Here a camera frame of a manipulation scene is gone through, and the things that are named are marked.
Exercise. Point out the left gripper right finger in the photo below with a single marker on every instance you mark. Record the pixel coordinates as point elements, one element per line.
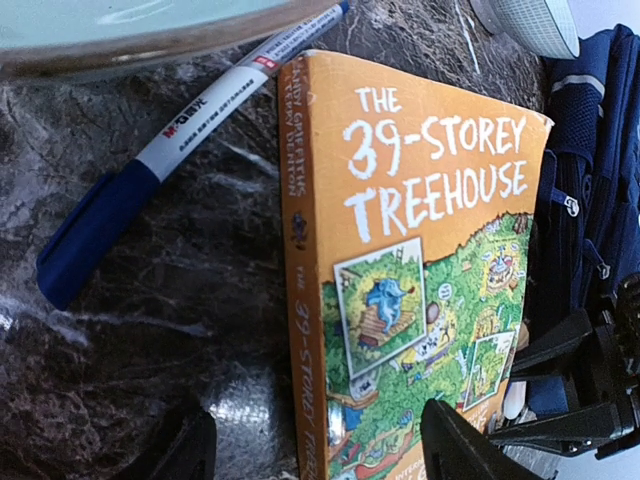
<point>454,449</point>

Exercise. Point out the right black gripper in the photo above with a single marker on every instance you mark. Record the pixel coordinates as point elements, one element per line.
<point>609,428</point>

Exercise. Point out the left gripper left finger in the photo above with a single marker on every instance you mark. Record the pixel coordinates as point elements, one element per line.
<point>184,447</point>

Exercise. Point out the navy blue student backpack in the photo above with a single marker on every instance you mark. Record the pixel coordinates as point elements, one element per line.
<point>587,211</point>

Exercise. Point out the orange treehouse book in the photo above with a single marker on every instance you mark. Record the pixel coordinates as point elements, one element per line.
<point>407,207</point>

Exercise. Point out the black marker left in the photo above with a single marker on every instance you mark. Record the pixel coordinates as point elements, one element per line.
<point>107,210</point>

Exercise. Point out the near celadon green bowl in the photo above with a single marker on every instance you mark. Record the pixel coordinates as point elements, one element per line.
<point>43,40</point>

